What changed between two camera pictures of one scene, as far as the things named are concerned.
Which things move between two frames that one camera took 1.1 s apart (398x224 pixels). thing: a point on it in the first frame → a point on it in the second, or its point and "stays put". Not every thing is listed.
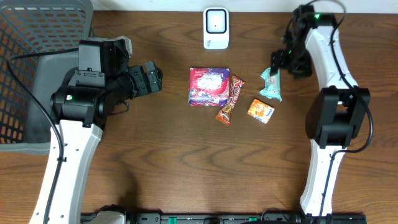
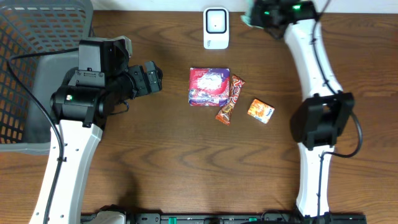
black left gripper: [152, 79] stays put
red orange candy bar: [237, 84] stays put
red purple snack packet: [209, 86] stays put
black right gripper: [303, 72] → [258, 4]
